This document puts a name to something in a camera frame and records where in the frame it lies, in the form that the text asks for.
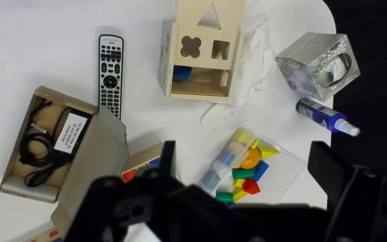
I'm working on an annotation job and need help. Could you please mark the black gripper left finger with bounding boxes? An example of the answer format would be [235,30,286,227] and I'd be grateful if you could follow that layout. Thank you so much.
[64,140,231,242]

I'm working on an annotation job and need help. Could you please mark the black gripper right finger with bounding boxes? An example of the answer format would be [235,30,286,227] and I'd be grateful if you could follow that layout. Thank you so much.
[307,141,387,242]

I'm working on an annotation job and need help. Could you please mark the clear plastic block container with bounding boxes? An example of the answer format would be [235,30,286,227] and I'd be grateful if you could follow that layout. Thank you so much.
[196,127,303,210]

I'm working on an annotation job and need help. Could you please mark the green wooden block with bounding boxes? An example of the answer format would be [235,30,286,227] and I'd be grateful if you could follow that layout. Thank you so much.
[231,166,255,182]
[213,190,235,205]

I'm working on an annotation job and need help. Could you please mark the orange wooden block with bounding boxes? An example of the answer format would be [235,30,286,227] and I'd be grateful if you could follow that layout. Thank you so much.
[121,168,137,183]

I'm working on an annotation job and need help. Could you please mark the open cardboard box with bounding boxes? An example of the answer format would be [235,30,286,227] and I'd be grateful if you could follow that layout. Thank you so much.
[0,85,130,237]

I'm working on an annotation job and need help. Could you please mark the blue wooden block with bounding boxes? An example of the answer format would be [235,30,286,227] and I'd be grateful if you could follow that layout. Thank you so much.
[251,160,270,182]

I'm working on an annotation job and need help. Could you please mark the yellow triangle block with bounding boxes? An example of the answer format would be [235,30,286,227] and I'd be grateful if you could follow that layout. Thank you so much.
[259,145,279,160]

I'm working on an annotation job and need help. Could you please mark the red wooden block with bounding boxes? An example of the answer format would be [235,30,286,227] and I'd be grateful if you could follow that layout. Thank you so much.
[240,178,262,196]

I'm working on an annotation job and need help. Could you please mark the yellow wooden block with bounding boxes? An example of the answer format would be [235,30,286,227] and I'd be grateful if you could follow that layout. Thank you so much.
[234,129,258,147]

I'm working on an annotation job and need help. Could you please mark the blue block inside sorter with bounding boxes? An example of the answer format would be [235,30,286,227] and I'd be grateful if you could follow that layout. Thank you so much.
[173,66,193,84]

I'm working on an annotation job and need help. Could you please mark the silver tissue box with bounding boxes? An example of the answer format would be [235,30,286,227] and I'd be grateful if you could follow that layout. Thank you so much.
[274,31,361,102]

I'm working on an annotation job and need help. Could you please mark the wooden shape sorter box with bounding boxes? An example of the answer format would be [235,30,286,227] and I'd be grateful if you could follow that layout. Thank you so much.
[157,0,247,105]

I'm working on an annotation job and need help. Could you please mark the small wooden tray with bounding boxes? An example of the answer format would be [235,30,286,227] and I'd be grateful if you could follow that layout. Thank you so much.
[119,140,184,183]

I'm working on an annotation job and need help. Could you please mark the black power adapter white label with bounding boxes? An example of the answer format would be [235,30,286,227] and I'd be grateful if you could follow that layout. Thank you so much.
[51,106,92,159]

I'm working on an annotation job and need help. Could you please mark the blue hand sanitizer bottle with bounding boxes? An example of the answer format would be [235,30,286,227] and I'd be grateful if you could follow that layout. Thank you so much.
[294,97,361,139]

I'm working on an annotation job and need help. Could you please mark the orange wooden ball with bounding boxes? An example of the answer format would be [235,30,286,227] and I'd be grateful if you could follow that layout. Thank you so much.
[239,147,263,171]

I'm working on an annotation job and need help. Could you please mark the black remote control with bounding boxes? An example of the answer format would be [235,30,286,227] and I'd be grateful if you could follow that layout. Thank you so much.
[96,34,125,121]

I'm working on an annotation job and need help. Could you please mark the crumpled clear plastic bag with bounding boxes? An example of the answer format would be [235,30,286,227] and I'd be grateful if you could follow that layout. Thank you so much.
[199,15,278,129]

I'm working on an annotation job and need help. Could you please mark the black coiled power cable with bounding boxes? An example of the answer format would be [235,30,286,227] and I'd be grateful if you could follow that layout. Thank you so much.
[17,98,70,188]

